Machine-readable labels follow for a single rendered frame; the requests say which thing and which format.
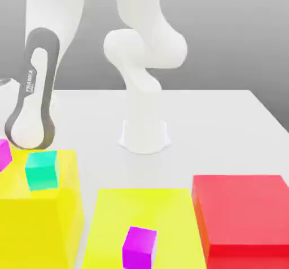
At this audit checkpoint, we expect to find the small green cube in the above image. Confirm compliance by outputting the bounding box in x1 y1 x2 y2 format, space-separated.
24 150 61 192

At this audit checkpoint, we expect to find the small magenta cube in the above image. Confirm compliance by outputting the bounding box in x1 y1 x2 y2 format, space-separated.
122 226 158 269
0 138 14 173

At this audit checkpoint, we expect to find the flat large yellow box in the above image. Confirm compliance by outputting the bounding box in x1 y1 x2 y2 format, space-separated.
81 188 208 269

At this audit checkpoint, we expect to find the large red box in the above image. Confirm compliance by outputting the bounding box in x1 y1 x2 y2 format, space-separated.
191 174 289 269

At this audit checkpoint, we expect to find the tall large yellow box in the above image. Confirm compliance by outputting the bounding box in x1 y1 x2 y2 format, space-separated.
0 149 85 269

